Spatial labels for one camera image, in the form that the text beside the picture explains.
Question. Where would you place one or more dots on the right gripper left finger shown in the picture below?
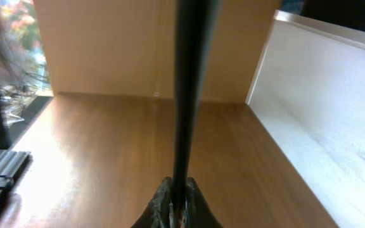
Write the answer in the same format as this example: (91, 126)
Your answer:
(156, 214)

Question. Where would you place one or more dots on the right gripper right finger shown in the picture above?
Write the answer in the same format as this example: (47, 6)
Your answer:
(198, 213)

